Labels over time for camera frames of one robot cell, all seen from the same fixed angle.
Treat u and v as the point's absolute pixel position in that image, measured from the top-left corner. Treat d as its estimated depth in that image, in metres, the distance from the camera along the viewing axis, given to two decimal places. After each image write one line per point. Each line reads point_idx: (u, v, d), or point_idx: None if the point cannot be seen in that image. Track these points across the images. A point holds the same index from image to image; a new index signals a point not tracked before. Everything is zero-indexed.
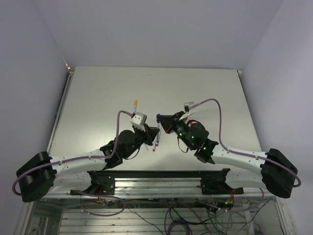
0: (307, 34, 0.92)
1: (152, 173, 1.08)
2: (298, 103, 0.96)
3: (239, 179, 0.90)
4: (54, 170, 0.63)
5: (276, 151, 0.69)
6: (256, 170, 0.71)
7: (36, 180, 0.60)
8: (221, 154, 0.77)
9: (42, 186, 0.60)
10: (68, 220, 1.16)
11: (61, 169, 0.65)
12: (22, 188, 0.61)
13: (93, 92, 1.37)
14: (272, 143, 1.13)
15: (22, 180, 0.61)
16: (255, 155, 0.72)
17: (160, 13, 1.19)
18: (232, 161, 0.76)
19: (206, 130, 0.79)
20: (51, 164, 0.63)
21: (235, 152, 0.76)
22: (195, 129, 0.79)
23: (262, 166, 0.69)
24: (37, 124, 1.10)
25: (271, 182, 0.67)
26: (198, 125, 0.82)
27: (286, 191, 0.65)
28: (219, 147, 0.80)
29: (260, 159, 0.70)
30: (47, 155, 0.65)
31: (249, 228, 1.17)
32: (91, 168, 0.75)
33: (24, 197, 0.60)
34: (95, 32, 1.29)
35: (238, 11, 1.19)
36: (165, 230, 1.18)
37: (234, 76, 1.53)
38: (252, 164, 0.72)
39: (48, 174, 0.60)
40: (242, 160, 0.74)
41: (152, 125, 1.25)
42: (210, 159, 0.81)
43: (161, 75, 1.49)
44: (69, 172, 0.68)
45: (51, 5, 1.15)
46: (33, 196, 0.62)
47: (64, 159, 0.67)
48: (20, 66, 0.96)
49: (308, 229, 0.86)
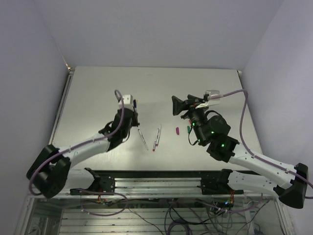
0: (307, 34, 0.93)
1: (152, 173, 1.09)
2: (298, 103, 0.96)
3: (245, 183, 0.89)
4: (65, 156, 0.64)
5: (303, 167, 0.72)
6: (280, 182, 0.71)
7: (53, 171, 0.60)
8: (245, 158, 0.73)
9: (61, 175, 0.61)
10: (69, 220, 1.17)
11: (72, 154, 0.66)
12: (41, 186, 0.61)
13: (93, 92, 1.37)
14: (272, 143, 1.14)
15: (36, 180, 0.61)
16: (285, 169, 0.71)
17: (160, 13, 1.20)
18: (256, 168, 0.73)
19: (227, 126, 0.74)
20: (60, 153, 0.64)
21: (263, 160, 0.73)
22: (216, 123, 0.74)
23: (292, 181, 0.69)
24: (37, 124, 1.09)
25: (294, 198, 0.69)
26: (219, 118, 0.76)
27: (302, 206, 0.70)
28: (242, 149, 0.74)
29: (290, 174, 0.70)
30: (54, 147, 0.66)
31: (249, 228, 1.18)
32: (95, 152, 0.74)
33: (45, 192, 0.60)
34: (95, 32, 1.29)
35: (238, 11, 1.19)
36: (165, 230, 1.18)
37: (234, 76, 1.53)
38: (280, 176, 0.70)
39: (64, 161, 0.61)
40: (270, 172, 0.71)
41: (152, 126, 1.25)
42: (225, 157, 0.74)
43: (161, 75, 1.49)
44: (80, 157, 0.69)
45: (51, 6, 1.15)
46: (55, 189, 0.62)
47: (72, 145, 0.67)
48: (19, 66, 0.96)
49: (308, 229, 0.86)
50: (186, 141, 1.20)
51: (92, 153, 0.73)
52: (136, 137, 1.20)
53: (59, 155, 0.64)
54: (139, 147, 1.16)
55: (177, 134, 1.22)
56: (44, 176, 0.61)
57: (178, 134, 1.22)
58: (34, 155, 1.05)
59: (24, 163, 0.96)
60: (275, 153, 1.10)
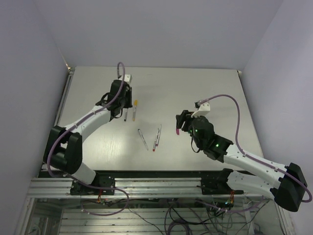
0: (307, 35, 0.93)
1: (152, 173, 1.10)
2: (298, 103, 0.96)
3: (244, 184, 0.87)
4: (75, 131, 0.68)
5: (296, 166, 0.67)
6: (272, 181, 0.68)
7: (68, 148, 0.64)
8: (236, 156, 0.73)
9: (77, 148, 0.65)
10: (69, 220, 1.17)
11: (80, 129, 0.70)
12: (60, 166, 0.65)
13: (93, 92, 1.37)
14: (272, 143, 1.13)
15: (54, 162, 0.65)
16: (275, 167, 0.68)
17: (160, 13, 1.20)
18: (247, 167, 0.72)
19: (208, 123, 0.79)
20: (68, 130, 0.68)
21: (254, 159, 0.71)
22: (198, 123, 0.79)
23: (281, 179, 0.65)
24: (37, 124, 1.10)
25: (286, 199, 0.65)
26: (201, 119, 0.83)
27: (297, 208, 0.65)
28: (235, 148, 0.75)
29: (279, 172, 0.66)
30: (60, 127, 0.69)
31: (249, 228, 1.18)
32: (99, 123, 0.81)
33: (67, 169, 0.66)
34: (95, 32, 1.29)
35: (239, 11, 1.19)
36: (165, 230, 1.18)
37: (234, 76, 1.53)
38: (269, 174, 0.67)
39: (75, 136, 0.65)
40: (259, 169, 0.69)
41: (152, 126, 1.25)
42: (219, 156, 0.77)
43: (160, 75, 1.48)
44: (87, 129, 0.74)
45: (51, 5, 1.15)
46: (74, 163, 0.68)
47: (76, 122, 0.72)
48: (20, 66, 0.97)
49: (308, 229, 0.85)
50: (186, 141, 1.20)
51: (97, 125, 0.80)
52: (137, 137, 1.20)
53: (67, 132, 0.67)
54: (139, 148, 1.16)
55: (177, 134, 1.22)
56: (61, 154, 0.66)
57: (178, 134, 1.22)
58: (34, 156, 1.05)
59: (24, 162, 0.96)
60: (275, 153, 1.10)
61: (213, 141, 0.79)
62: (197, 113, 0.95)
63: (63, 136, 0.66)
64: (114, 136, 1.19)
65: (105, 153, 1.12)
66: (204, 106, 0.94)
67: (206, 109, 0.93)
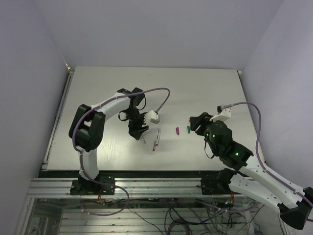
0: (307, 35, 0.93)
1: (152, 173, 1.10)
2: (298, 103, 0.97)
3: (247, 190, 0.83)
4: (99, 111, 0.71)
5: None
6: (286, 202, 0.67)
7: (92, 124, 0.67)
8: (256, 170, 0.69)
9: (100, 125, 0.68)
10: (68, 220, 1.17)
11: (104, 110, 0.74)
12: (83, 140, 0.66)
13: (93, 92, 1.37)
14: (272, 143, 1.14)
15: (78, 136, 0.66)
16: (294, 189, 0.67)
17: (160, 13, 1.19)
18: (264, 182, 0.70)
19: (227, 129, 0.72)
20: (94, 109, 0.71)
21: (274, 176, 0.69)
22: (215, 128, 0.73)
23: (298, 203, 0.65)
24: (37, 124, 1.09)
25: (295, 219, 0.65)
26: (219, 123, 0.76)
27: (301, 227, 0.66)
28: (255, 160, 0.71)
29: (298, 195, 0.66)
30: (86, 106, 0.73)
31: (249, 228, 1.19)
32: (120, 107, 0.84)
33: (90, 144, 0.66)
34: (95, 31, 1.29)
35: (239, 11, 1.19)
36: (165, 230, 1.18)
37: (234, 76, 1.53)
38: (287, 196, 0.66)
39: (100, 114, 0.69)
40: (278, 188, 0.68)
41: (152, 126, 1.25)
42: (236, 165, 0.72)
43: (160, 75, 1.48)
44: (109, 112, 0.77)
45: (51, 5, 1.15)
46: (96, 142, 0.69)
47: (100, 103, 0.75)
48: (19, 66, 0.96)
49: (308, 229, 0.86)
50: (186, 141, 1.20)
51: (118, 109, 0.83)
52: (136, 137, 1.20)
53: (92, 111, 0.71)
54: (139, 148, 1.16)
55: (177, 134, 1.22)
56: (86, 129, 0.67)
57: (178, 134, 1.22)
58: (34, 156, 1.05)
59: (24, 162, 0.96)
60: (275, 153, 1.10)
61: (231, 148, 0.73)
62: (217, 117, 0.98)
63: (88, 113, 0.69)
64: (114, 136, 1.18)
65: (105, 153, 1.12)
66: (225, 111, 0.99)
67: (228, 114, 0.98)
